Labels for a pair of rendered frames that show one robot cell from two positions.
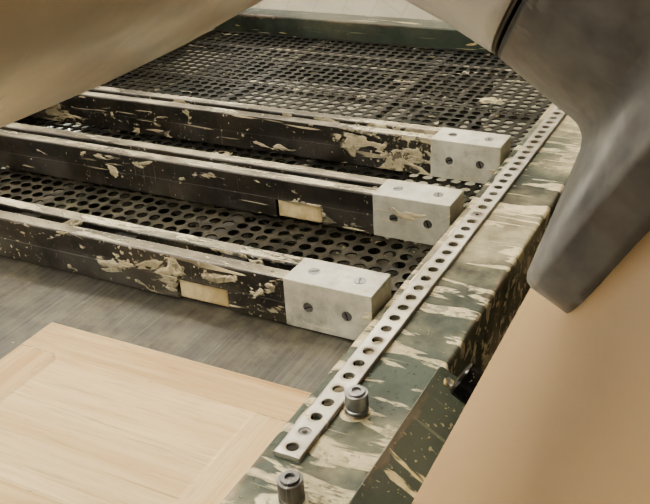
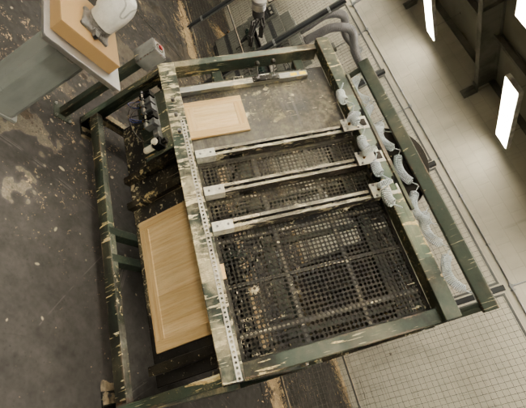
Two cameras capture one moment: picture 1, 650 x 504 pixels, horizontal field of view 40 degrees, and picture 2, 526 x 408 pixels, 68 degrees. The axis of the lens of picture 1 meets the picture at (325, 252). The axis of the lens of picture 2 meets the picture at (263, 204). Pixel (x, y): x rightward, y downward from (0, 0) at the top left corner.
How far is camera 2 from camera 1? 2.76 m
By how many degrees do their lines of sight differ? 80
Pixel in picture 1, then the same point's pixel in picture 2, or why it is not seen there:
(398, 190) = (218, 187)
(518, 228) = (187, 193)
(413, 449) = (168, 131)
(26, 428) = (226, 112)
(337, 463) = (175, 123)
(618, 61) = not seen: hidden behind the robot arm
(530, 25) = not seen: hidden behind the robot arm
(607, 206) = not seen: hidden behind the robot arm
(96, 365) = (231, 125)
